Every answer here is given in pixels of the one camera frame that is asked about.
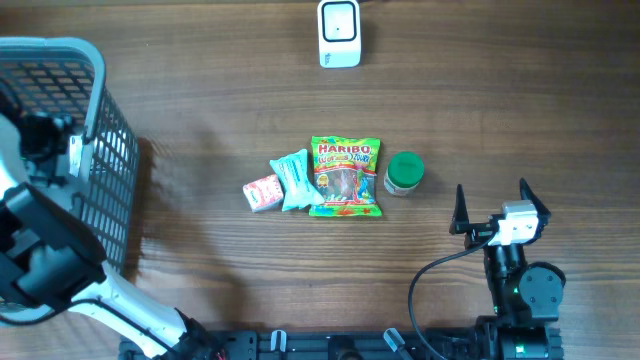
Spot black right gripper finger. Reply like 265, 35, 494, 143
449, 184, 471, 235
519, 178, 551, 223

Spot green lid jar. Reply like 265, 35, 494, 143
383, 152, 425, 196

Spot Haribo gummy bag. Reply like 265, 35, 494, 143
310, 136, 382, 217

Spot teal snack packet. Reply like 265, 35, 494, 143
269, 149, 324, 211

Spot red small carton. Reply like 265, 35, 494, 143
242, 174, 284, 212

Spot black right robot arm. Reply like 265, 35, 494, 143
450, 179, 566, 360

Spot white barcode scanner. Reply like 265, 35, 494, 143
317, 0, 362, 69

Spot white tag on basket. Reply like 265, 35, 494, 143
68, 135, 83, 177

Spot grey plastic basket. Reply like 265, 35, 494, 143
0, 36, 140, 328

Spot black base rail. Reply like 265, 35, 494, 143
118, 328, 565, 360

